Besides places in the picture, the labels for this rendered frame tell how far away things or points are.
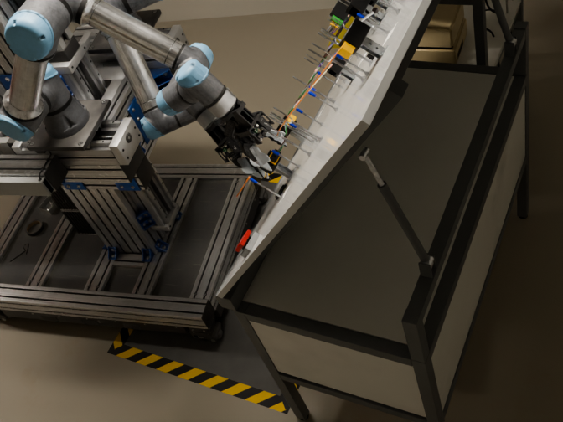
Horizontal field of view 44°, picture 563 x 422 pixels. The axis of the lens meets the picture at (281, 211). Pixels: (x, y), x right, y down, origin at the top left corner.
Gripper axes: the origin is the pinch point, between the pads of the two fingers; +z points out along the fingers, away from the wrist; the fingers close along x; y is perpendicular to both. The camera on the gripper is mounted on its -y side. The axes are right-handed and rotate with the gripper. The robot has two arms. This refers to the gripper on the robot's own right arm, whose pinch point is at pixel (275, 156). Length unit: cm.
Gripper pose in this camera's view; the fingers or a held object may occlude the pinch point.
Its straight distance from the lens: 192.8
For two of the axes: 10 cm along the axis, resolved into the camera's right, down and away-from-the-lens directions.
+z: 6.7, 5.8, 4.7
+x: 4.6, -8.2, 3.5
